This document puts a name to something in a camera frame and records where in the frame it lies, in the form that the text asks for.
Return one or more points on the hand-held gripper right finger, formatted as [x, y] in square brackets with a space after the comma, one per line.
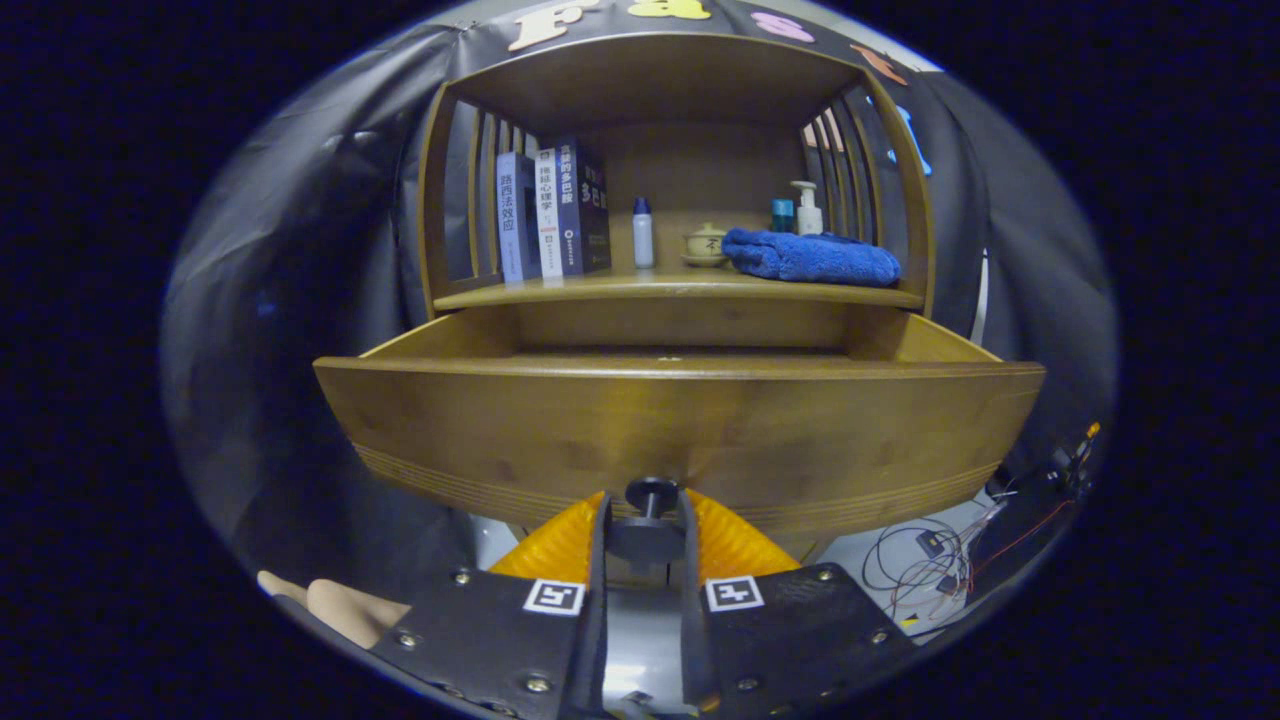
[692, 650]

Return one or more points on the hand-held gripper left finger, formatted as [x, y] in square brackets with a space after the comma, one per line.
[598, 600]

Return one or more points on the wooden countertop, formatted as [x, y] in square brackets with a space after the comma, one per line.
[620, 285]

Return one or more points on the wooden cabinet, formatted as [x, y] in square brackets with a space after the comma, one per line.
[690, 170]

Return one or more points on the white bottle with blue cap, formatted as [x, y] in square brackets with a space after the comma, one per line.
[643, 240]

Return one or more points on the beige lidded teacup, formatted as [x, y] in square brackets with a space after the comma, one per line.
[705, 247]

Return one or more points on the dark blue book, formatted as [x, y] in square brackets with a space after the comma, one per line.
[590, 220]

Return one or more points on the white spine book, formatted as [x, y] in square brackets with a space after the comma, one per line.
[548, 215]

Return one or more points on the pale blue book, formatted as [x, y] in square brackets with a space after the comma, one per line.
[512, 220]

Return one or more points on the blue folded towel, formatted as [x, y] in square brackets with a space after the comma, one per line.
[810, 260]

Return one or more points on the teal bottle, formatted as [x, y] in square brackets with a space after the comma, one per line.
[781, 217]

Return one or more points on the black device with orange tip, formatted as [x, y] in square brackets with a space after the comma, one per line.
[1072, 460]

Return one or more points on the white pump bottle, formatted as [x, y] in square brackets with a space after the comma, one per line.
[808, 218]

